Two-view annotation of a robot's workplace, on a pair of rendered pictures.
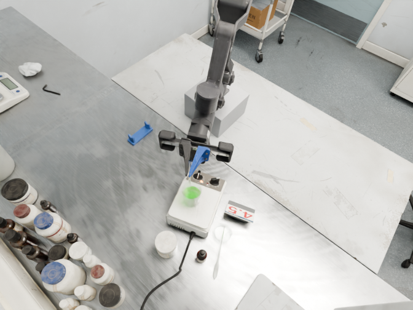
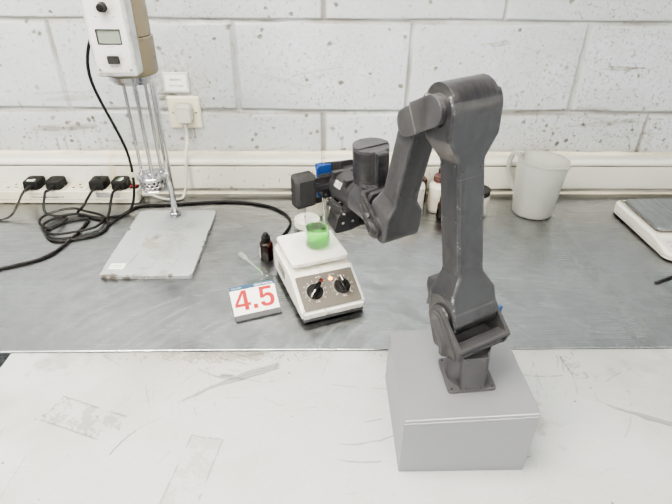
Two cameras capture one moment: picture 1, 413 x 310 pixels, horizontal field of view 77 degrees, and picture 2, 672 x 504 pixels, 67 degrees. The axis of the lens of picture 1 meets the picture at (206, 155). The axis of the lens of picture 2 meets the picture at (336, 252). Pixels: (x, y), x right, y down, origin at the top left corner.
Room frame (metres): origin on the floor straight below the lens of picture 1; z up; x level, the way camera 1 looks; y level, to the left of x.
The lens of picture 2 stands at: (1.04, -0.46, 1.53)
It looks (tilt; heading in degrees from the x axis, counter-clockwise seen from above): 32 degrees down; 144
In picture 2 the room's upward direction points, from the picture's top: 1 degrees clockwise
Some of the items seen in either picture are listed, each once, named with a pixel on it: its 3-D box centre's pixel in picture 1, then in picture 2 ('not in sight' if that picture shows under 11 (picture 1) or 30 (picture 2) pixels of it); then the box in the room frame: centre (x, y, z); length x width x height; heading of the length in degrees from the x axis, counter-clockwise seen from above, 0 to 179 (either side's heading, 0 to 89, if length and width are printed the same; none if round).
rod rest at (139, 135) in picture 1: (139, 132); not in sight; (0.57, 0.25, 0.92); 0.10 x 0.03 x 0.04; 147
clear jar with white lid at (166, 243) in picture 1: (166, 245); (307, 233); (0.17, 0.08, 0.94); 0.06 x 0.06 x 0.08
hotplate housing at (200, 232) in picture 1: (197, 201); (315, 271); (0.31, 0.01, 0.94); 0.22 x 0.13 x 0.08; 166
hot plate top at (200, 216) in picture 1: (194, 203); (311, 247); (0.29, 0.02, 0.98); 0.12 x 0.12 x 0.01; 76
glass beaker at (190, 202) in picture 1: (190, 194); (318, 229); (0.30, 0.03, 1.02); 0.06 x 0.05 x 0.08; 96
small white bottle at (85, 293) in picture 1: (85, 292); not in sight; (0.04, 0.26, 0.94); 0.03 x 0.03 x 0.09
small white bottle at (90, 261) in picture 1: (91, 261); not in sight; (0.11, 0.27, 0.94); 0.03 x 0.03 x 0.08
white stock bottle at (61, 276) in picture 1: (62, 276); not in sight; (0.06, 0.32, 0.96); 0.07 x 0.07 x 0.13
